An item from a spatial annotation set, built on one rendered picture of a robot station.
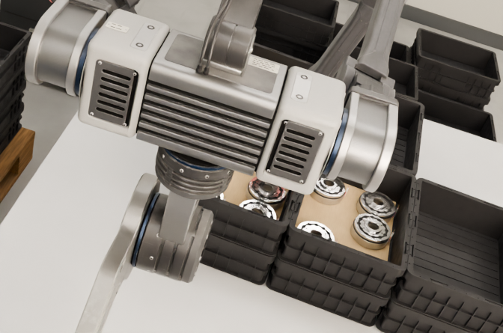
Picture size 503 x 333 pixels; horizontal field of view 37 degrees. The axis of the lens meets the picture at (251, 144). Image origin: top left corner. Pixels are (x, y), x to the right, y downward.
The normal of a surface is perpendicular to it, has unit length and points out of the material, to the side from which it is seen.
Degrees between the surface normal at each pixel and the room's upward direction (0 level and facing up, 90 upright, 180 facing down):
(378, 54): 21
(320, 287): 90
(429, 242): 0
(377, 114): 0
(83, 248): 0
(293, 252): 90
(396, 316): 90
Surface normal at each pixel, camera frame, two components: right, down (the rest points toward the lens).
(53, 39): 0.11, -0.29
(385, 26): 0.36, -0.48
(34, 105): 0.25, -0.76
